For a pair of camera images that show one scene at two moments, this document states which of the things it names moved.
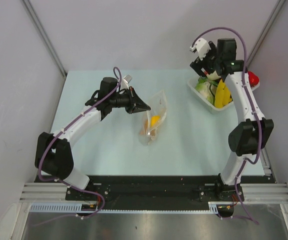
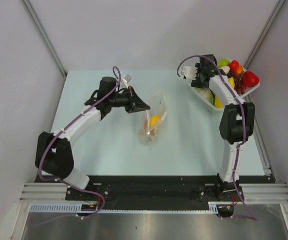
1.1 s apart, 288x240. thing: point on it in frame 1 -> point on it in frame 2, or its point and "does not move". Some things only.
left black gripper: x=135 y=102 does not move
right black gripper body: x=209 y=63 -> x=197 y=83
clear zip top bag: x=153 y=118 does not move
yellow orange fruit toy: x=154 y=119 does not move
